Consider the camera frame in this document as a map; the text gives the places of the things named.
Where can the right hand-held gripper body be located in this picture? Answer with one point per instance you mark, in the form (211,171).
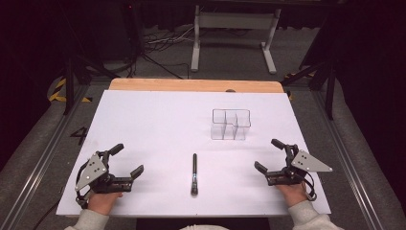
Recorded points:
(306,162)

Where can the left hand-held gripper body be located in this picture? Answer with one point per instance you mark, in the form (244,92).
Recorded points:
(92,171)

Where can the clear plastic organizer box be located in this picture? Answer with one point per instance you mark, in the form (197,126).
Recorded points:
(230,125)

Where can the black makeup brush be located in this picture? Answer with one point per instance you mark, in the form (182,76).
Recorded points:
(194,174)

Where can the person's left hand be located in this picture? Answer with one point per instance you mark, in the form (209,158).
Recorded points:
(102,202)

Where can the person's right hand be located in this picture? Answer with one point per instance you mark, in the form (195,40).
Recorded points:
(294,193)

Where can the white table board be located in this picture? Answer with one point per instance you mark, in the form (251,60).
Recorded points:
(166,134)

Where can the black tripod stand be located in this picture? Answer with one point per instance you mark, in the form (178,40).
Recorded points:
(69,83)
(330,83)

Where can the yellow black floor tape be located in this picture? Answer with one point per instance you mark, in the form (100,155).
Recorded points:
(56,92)

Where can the person's light clothing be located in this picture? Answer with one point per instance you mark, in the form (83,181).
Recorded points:
(204,227)

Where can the wooden table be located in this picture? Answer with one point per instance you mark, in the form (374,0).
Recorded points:
(191,85)

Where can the aluminium floor rail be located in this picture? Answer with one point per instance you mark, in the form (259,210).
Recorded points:
(348,159)
(41,159)

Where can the white metal stand frame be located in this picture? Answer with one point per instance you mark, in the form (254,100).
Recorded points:
(236,22)

